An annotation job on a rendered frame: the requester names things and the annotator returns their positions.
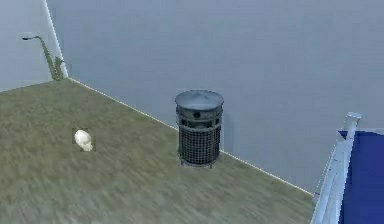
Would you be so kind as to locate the white frame blue bed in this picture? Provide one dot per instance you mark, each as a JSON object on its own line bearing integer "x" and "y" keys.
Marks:
{"x": 363, "y": 180}

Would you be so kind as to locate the black mesh trash bin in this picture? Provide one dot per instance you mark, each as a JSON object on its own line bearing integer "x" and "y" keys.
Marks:
{"x": 199, "y": 140}

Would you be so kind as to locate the white skull statue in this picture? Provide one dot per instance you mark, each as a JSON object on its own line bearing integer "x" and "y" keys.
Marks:
{"x": 83, "y": 140}

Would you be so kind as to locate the olive green saxophone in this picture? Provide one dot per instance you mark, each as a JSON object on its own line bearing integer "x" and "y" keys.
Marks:
{"x": 53, "y": 65}

